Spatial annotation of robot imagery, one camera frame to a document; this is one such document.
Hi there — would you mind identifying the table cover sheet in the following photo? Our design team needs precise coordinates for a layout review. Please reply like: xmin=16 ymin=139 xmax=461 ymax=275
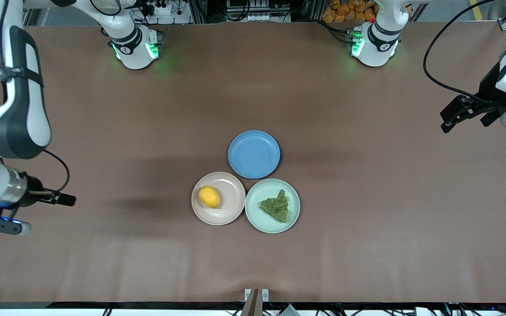
xmin=0 ymin=22 xmax=506 ymax=305

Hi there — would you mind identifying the yellow lemon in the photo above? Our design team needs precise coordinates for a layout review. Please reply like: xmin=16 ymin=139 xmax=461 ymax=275
xmin=198 ymin=186 xmax=221 ymax=209

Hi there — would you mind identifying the pink plate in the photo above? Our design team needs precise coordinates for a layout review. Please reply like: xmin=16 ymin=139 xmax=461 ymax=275
xmin=191 ymin=172 xmax=246 ymax=226

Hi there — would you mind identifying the green lettuce leaf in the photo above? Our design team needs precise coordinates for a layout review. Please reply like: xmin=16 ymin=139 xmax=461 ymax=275
xmin=260 ymin=189 xmax=289 ymax=223

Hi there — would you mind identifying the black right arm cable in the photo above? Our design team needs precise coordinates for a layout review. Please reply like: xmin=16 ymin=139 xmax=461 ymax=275
xmin=0 ymin=0 xmax=70 ymax=194

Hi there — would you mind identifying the pile of orange fruits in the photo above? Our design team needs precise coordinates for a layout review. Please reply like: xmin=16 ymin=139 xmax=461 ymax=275
xmin=322 ymin=0 xmax=377 ymax=23

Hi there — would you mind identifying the blue plate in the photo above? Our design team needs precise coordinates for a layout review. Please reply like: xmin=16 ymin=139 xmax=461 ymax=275
xmin=228 ymin=130 xmax=281 ymax=180

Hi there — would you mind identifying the grey camera post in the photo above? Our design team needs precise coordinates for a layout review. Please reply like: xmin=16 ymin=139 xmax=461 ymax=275
xmin=241 ymin=288 xmax=260 ymax=316

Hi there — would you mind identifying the small white mounting bracket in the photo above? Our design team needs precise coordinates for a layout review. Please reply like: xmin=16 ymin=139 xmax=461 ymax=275
xmin=244 ymin=288 xmax=270 ymax=302

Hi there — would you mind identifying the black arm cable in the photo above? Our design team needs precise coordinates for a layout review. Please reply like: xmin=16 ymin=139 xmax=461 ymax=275
xmin=423 ymin=0 xmax=496 ymax=104
xmin=0 ymin=0 xmax=70 ymax=194

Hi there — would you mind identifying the white power strip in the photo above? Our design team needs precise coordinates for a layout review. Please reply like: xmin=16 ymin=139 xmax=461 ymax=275
xmin=145 ymin=0 xmax=179 ymax=16

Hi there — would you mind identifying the white electronics box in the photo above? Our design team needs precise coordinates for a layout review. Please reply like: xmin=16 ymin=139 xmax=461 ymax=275
xmin=226 ymin=0 xmax=291 ymax=22

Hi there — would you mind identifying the black base cable bundle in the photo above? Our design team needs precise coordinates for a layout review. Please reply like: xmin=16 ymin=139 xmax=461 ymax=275
xmin=319 ymin=20 xmax=352 ymax=44

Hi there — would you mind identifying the mint green plate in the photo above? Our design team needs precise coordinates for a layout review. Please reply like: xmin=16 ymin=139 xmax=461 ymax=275
xmin=245 ymin=178 xmax=301 ymax=234

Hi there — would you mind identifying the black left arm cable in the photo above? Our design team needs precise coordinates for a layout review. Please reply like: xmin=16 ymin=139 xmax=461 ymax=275
xmin=423 ymin=0 xmax=496 ymax=104

